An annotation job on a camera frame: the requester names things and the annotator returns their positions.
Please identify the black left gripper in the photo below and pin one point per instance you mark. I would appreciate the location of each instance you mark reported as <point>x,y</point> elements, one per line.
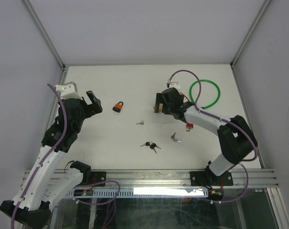
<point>91,109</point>

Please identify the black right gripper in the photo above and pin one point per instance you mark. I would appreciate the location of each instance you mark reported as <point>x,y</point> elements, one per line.
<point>160,99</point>

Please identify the brass padlock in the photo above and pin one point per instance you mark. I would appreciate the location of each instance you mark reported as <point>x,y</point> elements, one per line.
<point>159,108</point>

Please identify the red cable padlock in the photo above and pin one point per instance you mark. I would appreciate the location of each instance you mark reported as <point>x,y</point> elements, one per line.
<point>188,125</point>

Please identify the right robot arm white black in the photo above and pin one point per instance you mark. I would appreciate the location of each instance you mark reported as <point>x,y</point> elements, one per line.
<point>235,137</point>

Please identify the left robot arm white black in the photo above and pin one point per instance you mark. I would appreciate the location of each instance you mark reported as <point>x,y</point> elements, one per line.
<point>35,201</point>

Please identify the black head key right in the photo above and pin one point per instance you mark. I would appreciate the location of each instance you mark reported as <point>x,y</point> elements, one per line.
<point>153,146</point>

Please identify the orange black padlock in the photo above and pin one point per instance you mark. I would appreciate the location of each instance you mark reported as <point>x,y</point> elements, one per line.
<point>118,107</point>

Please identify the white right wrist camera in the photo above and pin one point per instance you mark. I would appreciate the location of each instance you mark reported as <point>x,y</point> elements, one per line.
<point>175,85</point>

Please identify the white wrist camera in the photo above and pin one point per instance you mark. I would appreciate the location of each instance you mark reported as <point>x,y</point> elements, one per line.
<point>175,85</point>
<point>68,90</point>

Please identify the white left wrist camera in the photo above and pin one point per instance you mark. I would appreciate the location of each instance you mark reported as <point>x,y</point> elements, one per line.
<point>68,90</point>

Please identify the green cable lock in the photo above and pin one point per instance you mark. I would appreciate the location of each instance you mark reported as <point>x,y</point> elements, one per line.
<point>210,94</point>

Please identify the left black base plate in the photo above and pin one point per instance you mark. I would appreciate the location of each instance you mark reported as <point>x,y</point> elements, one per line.
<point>94,177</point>

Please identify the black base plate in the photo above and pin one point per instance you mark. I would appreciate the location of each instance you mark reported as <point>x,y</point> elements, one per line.
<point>207,179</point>
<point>94,177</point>

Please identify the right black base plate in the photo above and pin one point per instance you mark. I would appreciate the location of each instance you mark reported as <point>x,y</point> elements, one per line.
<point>207,179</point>

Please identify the white perforated cable duct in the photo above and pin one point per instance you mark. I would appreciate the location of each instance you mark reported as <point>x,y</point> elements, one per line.
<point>139,192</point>

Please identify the aluminium mounting rail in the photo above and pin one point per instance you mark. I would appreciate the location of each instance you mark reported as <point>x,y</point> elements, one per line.
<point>255,178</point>

